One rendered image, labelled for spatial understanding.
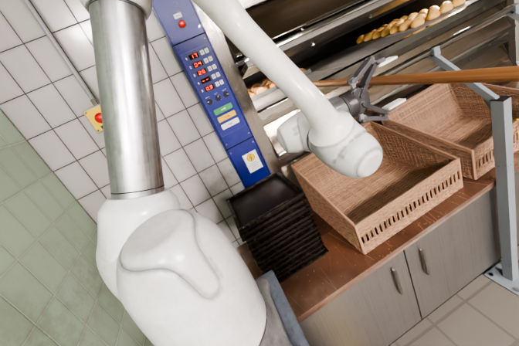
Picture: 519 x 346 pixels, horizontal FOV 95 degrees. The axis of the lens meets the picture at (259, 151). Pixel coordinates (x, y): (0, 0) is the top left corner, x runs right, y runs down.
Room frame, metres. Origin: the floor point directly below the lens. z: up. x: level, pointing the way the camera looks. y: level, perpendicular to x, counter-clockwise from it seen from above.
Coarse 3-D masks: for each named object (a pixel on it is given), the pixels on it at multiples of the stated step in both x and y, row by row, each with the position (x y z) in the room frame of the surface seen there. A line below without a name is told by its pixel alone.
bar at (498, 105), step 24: (480, 24) 0.99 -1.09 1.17; (432, 48) 0.94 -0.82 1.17; (384, 72) 0.91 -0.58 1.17; (504, 96) 0.74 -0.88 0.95; (504, 120) 0.72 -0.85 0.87; (504, 144) 0.72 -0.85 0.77; (504, 168) 0.72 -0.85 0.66; (504, 192) 0.73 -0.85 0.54; (504, 216) 0.73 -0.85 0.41; (504, 240) 0.74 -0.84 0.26; (504, 264) 0.74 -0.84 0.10
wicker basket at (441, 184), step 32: (384, 128) 1.16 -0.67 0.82; (320, 160) 1.18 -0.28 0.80; (384, 160) 1.19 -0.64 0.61; (416, 160) 1.00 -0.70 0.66; (448, 160) 0.84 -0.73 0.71; (320, 192) 0.91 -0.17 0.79; (352, 192) 1.07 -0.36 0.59; (384, 192) 0.97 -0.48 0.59; (416, 192) 0.76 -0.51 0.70; (448, 192) 0.79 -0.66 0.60; (352, 224) 0.72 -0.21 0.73; (384, 224) 0.79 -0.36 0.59
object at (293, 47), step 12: (384, 0) 1.17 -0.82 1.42; (396, 0) 1.23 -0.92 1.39; (408, 0) 1.40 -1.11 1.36; (360, 12) 1.15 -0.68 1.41; (372, 12) 1.23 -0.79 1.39; (336, 24) 1.12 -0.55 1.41; (348, 24) 1.21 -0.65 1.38; (312, 36) 1.10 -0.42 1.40; (324, 36) 1.21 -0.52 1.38; (288, 48) 1.08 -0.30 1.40; (300, 48) 1.20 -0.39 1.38; (252, 72) 1.18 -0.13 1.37
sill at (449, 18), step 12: (480, 0) 1.48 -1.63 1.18; (492, 0) 1.48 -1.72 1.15; (456, 12) 1.43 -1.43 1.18; (468, 12) 1.45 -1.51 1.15; (432, 24) 1.42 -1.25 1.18; (444, 24) 1.41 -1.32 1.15; (408, 36) 1.39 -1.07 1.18; (420, 36) 1.38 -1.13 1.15; (384, 48) 1.37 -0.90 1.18; (396, 48) 1.34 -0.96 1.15; (360, 60) 1.33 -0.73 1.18; (336, 72) 1.31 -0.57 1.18; (348, 72) 1.28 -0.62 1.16; (264, 108) 1.23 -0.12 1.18; (276, 108) 1.20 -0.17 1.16
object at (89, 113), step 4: (88, 108) 1.01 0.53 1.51; (92, 108) 1.00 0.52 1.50; (96, 108) 1.01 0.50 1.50; (84, 112) 1.00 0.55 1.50; (88, 112) 1.00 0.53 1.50; (92, 112) 1.00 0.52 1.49; (96, 112) 1.00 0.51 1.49; (100, 112) 1.01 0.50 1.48; (88, 116) 1.00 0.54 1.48; (92, 116) 1.00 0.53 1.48; (88, 120) 1.00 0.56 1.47; (92, 120) 1.00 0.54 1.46; (92, 124) 1.00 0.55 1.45; (96, 124) 1.00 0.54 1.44; (100, 124) 1.00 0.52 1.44; (96, 128) 1.00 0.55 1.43; (100, 128) 1.00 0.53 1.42; (100, 132) 1.00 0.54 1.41
